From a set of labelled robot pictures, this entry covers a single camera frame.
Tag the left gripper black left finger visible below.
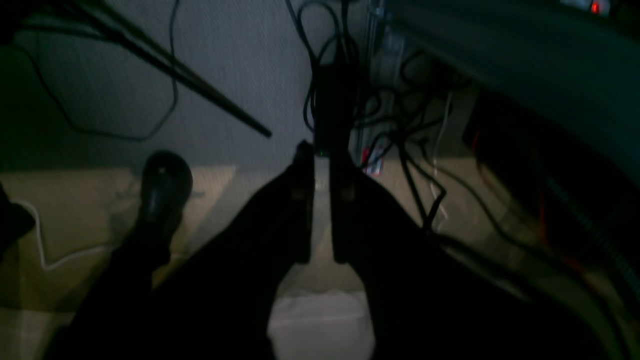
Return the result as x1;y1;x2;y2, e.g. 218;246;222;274
150;141;315;360

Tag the black tripod leg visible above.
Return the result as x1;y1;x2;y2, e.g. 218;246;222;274
55;0;273;139

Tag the white cable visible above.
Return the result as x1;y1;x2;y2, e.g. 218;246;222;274
10;199;121;272

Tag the thin black floor cable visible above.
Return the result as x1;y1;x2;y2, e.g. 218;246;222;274
10;0;181;142

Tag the black power adapter brick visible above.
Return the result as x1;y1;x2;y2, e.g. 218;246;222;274
313;63;353;157

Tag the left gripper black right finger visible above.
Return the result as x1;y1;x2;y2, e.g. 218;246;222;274
329;154;566;360

